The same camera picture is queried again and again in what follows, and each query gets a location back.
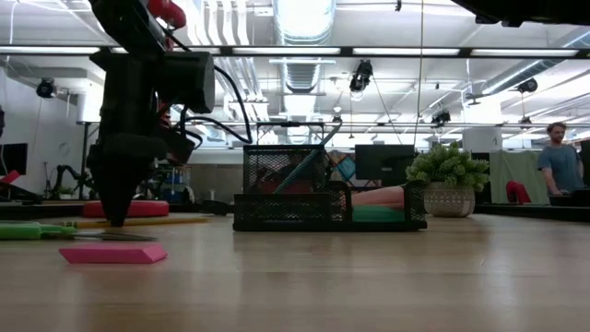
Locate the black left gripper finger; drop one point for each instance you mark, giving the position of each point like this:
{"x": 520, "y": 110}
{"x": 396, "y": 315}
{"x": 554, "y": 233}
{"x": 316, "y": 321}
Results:
{"x": 133, "y": 166}
{"x": 103, "y": 175}

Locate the yellow pencil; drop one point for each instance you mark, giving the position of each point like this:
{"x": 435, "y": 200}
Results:
{"x": 175, "y": 221}

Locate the pink eraser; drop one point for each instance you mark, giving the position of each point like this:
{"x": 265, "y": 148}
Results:
{"x": 113, "y": 253}

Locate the black mesh desk organizer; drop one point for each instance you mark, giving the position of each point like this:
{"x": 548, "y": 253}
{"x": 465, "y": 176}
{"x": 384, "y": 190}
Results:
{"x": 286, "y": 209}

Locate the teal pencil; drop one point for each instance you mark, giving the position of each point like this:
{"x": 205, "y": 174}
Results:
{"x": 304, "y": 166}

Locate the pink sticky note pad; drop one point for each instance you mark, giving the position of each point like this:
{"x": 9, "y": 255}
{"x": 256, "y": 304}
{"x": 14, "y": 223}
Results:
{"x": 378, "y": 203}

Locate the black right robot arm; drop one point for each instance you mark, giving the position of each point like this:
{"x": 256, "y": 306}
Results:
{"x": 530, "y": 9}

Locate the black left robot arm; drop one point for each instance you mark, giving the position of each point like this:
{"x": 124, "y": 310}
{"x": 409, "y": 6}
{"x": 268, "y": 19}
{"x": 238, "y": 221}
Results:
{"x": 124, "y": 18}

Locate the black background robot arm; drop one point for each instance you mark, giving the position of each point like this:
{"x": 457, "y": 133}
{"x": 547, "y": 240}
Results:
{"x": 69, "y": 177}

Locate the red desk lamp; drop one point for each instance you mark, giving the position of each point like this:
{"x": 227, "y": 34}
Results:
{"x": 147, "y": 208}

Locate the blue barrels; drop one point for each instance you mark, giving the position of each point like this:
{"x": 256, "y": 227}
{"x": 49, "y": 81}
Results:
{"x": 177, "y": 184}

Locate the black hanging spotlight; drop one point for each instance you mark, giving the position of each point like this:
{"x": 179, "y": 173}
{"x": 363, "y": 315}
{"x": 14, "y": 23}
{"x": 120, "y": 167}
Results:
{"x": 441, "y": 117}
{"x": 527, "y": 86}
{"x": 46, "y": 87}
{"x": 362, "y": 76}

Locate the black monitor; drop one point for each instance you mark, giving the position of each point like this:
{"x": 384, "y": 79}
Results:
{"x": 385, "y": 163}
{"x": 13, "y": 159}

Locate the red background object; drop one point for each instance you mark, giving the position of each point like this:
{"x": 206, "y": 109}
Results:
{"x": 9, "y": 177}

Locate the colourful poster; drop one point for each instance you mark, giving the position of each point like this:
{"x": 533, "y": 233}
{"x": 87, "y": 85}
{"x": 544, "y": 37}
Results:
{"x": 343, "y": 168}

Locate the black overhead crossbar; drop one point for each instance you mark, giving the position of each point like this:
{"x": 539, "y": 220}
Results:
{"x": 415, "y": 51}

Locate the green potted succulent plant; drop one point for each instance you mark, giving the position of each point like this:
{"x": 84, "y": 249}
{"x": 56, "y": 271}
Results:
{"x": 447, "y": 170}

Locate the red chair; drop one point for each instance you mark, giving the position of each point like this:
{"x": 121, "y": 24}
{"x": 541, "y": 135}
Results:
{"x": 516, "y": 193}

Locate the green partition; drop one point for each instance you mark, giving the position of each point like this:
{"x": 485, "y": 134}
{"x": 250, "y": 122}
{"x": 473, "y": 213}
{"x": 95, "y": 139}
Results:
{"x": 521, "y": 170}

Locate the person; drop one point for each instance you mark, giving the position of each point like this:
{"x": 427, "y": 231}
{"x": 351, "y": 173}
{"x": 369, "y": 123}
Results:
{"x": 560, "y": 161}

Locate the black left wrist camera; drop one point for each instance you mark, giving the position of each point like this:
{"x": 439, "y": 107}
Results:
{"x": 189, "y": 83}

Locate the black aluminium table frame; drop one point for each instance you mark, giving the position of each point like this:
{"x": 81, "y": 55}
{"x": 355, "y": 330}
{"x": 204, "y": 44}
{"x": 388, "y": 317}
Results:
{"x": 530, "y": 212}

